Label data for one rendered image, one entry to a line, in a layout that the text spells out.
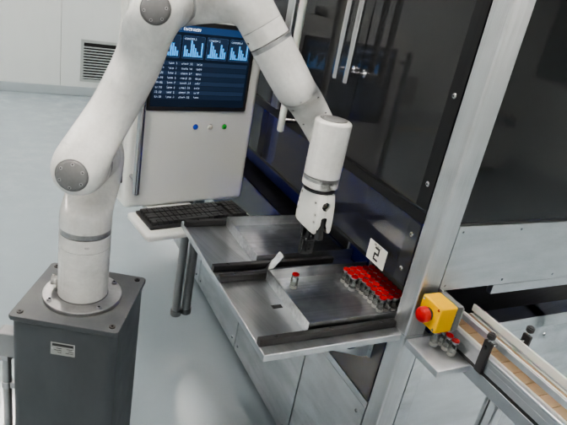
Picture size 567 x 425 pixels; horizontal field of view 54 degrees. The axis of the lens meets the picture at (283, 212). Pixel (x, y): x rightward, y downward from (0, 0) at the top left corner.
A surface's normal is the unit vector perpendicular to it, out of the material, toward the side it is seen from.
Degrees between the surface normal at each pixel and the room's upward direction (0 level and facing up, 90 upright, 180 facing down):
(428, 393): 90
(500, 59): 90
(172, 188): 90
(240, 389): 0
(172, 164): 90
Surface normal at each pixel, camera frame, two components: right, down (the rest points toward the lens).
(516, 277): 0.42, 0.44
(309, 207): -0.87, 0.06
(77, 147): 0.15, -0.07
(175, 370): 0.18, -0.90
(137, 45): -0.36, 0.77
